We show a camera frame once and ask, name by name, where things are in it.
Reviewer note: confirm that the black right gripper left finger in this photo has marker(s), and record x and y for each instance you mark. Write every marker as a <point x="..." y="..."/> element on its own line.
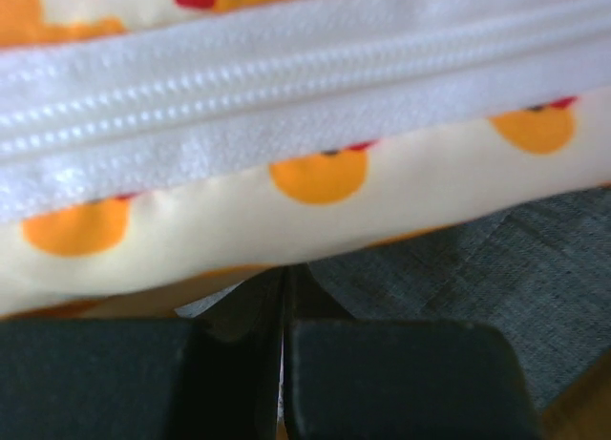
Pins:
<point x="211" y="377"/>

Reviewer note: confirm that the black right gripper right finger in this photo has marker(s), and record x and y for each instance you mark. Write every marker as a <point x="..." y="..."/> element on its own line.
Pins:
<point x="348" y="378"/>

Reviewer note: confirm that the wooden pet bed frame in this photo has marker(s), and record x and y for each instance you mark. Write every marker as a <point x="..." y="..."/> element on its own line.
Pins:
<point x="539" y="273"/>

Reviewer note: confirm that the duck print bed cover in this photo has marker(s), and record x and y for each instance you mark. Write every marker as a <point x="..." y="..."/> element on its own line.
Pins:
<point x="156" y="151"/>

